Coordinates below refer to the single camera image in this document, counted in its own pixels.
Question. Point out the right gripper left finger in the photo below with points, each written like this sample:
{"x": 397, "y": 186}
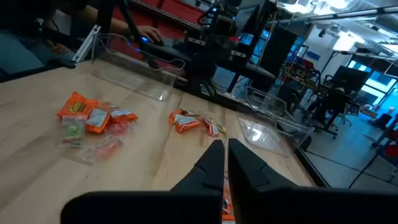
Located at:
{"x": 186, "y": 205}

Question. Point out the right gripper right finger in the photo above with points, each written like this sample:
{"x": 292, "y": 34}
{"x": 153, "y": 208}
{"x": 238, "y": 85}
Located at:
{"x": 280, "y": 205}

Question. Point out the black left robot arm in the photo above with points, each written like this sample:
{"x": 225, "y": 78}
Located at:
{"x": 217, "y": 56}

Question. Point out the yellow wrapped candy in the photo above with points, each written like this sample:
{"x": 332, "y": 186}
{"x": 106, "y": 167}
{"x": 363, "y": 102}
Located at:
{"x": 221, "y": 128}

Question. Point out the clear wrapped orange candy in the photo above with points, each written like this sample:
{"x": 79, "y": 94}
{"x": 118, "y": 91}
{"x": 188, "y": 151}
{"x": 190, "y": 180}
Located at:
{"x": 104, "y": 149}

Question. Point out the clear wrapped red candy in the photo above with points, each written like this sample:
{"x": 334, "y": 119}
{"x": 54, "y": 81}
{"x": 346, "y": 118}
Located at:
{"x": 109, "y": 105}
{"x": 119, "y": 127}

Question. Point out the clear wrapped green candy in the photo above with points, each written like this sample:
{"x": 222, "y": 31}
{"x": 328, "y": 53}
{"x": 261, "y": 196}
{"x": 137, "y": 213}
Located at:
{"x": 73, "y": 130}

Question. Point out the clear plastic bin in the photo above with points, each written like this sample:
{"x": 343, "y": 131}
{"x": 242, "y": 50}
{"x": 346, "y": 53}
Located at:
{"x": 264, "y": 137}
{"x": 133, "y": 77}

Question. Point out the black computer monitor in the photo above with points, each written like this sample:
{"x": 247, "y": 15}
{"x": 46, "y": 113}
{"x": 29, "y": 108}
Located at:
{"x": 348, "y": 79}

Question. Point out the large orange Reese's pack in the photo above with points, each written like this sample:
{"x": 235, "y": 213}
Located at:
{"x": 76, "y": 106}

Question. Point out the black desk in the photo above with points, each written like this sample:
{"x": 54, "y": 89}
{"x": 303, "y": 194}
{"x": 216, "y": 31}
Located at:
{"x": 168, "y": 53}

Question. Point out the black display panel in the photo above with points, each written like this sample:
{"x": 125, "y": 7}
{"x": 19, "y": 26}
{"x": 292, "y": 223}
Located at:
{"x": 276, "y": 49}

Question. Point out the black computer mouse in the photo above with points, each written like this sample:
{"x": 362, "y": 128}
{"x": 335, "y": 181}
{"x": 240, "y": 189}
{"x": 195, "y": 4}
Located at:
{"x": 155, "y": 42}

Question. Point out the ceiling light fixture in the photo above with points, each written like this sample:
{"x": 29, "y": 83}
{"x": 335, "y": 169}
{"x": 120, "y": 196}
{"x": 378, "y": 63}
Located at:
{"x": 345, "y": 42}

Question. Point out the person's hand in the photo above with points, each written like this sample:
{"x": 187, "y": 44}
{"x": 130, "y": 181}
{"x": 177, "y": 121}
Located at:
{"x": 59, "y": 47}
{"x": 150, "y": 32}

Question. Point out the person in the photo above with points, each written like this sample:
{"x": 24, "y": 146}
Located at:
{"x": 18, "y": 53}

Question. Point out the white metal bracket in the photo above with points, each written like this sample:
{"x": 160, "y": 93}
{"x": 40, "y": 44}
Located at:
{"x": 87, "y": 43}

